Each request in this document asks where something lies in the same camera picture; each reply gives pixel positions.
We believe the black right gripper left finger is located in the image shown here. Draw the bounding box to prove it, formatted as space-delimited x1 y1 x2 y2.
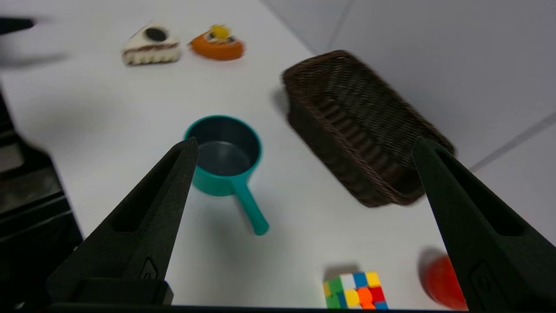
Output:
46 137 200 307

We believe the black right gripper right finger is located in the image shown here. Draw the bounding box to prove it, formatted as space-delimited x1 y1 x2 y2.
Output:
412 136 556 313

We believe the teal toy saucepan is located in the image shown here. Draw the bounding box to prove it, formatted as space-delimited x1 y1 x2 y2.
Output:
183 115 270 236

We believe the brown wicker basket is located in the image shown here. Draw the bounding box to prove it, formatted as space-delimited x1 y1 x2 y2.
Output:
281 50 456 208

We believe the red apple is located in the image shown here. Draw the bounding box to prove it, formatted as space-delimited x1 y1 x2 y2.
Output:
424 255 469 310

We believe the colourful puzzle cube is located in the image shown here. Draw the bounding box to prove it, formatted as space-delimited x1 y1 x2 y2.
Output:
322 271 389 310

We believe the white cake slice chocolate disc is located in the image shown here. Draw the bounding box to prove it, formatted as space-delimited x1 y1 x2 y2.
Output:
121 22 182 66

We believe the orange cake slice fruit topping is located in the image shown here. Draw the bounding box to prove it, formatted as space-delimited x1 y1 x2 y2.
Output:
189 24 245 61

